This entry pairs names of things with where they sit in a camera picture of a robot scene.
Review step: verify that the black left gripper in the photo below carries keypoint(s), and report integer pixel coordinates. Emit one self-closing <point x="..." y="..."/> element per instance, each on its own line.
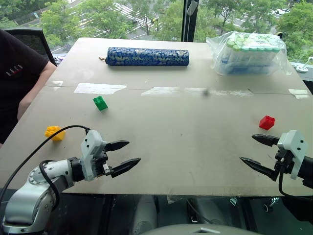
<point x="102" y="163"/>

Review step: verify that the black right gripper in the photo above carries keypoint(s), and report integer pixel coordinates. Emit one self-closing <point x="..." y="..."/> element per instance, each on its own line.
<point x="283" y="161"/>

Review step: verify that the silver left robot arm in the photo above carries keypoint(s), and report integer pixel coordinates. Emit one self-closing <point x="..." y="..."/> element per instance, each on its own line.
<point x="31" y="195"/>

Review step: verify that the red toy brick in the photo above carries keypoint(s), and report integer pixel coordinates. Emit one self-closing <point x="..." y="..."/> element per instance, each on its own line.
<point x="266" y="122"/>

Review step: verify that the green toy brick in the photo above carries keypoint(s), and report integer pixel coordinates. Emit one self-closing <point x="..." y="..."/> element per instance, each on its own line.
<point x="100" y="103"/>

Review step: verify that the yellow toy brick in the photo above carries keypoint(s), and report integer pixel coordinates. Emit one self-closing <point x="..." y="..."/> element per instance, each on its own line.
<point x="55" y="133"/>

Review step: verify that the white desk lamp base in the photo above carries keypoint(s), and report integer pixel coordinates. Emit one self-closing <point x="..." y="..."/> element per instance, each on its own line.
<point x="304" y="66"/>

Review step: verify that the clear plastic bag of containers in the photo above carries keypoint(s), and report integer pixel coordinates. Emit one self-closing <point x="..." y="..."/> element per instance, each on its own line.
<point x="247" y="54"/>

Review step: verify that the blue patterned cylinder roll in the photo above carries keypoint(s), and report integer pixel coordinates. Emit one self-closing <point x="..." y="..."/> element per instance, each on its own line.
<point x="148" y="56"/>

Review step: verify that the person in black shirt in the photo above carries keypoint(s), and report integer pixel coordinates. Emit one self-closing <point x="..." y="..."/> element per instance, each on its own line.
<point x="17" y="83"/>

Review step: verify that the black office chair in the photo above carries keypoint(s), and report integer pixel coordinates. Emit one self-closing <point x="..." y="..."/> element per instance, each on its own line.
<point x="36" y="41"/>

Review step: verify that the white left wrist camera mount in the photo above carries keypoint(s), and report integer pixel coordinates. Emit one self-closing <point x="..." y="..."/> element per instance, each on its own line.
<point x="91" y="149"/>

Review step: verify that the black window frame post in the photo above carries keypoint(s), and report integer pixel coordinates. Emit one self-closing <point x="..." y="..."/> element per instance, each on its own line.
<point x="189" y="20"/>

